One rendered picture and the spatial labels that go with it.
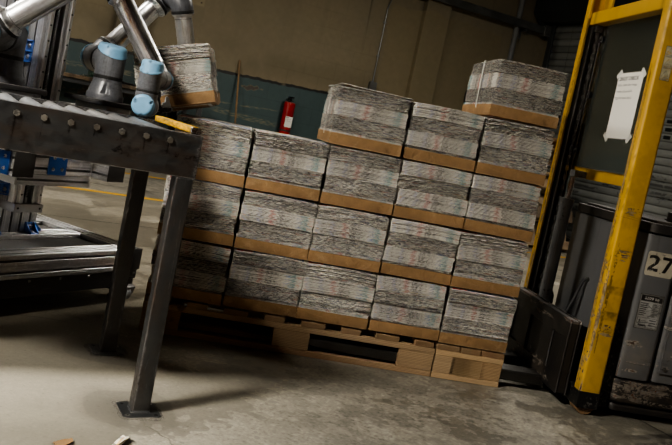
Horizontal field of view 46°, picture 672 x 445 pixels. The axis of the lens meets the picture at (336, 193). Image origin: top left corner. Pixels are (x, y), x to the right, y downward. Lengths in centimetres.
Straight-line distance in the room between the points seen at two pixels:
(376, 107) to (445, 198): 45
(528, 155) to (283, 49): 724
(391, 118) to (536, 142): 59
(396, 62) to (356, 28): 76
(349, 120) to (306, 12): 736
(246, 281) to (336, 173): 54
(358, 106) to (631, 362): 147
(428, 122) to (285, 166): 58
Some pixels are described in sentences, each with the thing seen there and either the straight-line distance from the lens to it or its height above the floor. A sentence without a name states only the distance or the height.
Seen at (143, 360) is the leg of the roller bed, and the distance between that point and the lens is 231.
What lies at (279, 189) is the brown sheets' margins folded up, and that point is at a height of 63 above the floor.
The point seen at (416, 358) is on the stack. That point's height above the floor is 7.
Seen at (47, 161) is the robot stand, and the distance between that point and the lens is 318.
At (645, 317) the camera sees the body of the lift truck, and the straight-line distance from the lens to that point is 335.
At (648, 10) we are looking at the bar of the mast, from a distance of 342.
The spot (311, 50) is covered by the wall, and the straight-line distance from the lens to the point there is 1036.
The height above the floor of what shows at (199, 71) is 100.
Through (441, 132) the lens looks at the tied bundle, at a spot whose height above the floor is 96.
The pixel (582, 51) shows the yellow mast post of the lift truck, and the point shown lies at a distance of 385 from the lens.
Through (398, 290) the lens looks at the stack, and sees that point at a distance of 314.
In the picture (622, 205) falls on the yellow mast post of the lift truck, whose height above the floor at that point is 83.
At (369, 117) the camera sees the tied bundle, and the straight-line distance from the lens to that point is 304.
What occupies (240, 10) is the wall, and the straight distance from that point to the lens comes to 1002.
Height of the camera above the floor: 90
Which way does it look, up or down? 5 degrees down
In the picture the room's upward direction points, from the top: 12 degrees clockwise
